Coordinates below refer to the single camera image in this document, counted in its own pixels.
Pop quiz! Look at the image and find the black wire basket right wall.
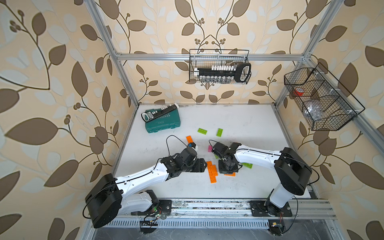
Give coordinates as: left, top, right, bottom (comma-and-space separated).
284, 63, 366, 131

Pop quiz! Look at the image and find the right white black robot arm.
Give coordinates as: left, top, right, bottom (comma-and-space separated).
212, 142, 313, 217

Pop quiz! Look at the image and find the black bit holder on case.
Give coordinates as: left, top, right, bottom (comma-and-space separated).
141, 104, 179, 123

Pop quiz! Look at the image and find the green lego brick lower right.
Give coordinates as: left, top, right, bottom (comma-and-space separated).
242, 163, 253, 169

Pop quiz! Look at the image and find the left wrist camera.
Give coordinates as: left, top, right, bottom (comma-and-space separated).
188, 143, 197, 150

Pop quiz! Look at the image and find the black socket set in basket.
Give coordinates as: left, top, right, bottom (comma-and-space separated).
192, 63, 252, 85

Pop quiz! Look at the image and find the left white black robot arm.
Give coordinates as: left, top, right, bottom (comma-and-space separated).
85, 147, 208, 229

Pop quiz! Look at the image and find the green lego brick far right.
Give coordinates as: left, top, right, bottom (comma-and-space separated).
216, 128, 223, 137

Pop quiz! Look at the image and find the green lego brick far left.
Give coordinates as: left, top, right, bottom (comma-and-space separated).
198, 128, 208, 135

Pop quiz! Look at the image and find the clear plastic bag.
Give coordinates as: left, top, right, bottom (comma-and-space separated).
303, 100, 326, 121

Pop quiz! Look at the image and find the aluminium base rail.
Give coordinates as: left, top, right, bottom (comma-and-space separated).
94, 199, 337, 230

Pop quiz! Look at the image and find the black wire basket back wall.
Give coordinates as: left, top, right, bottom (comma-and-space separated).
189, 49, 252, 85

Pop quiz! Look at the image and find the black wire basket wall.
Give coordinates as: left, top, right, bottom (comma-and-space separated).
189, 49, 252, 85
284, 63, 366, 131

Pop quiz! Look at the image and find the green tool case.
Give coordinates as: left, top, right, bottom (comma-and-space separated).
145, 110, 181, 133

